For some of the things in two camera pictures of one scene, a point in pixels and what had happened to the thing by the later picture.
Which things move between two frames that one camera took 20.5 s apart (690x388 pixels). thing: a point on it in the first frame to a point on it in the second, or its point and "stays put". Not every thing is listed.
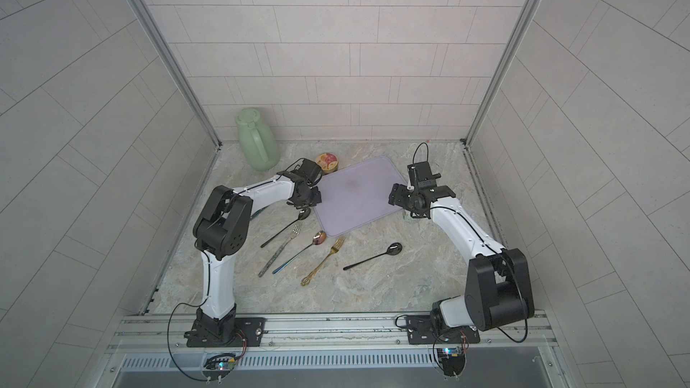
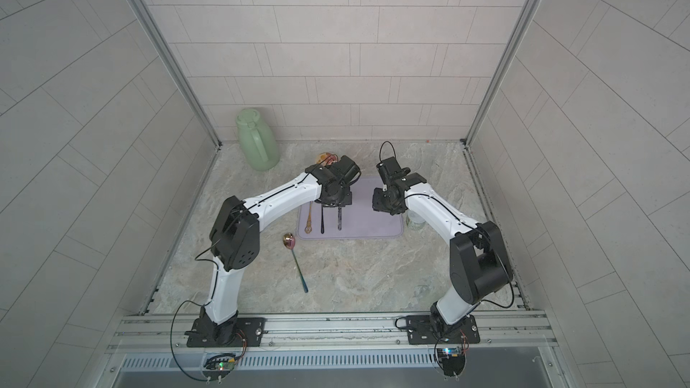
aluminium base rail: [173, 334] stays put
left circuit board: [224, 362] stays put
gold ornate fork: [337, 244] to [308, 227]
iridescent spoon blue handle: [319, 238] to [289, 242]
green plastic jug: [259, 145] stays put
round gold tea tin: [328, 163] stays put
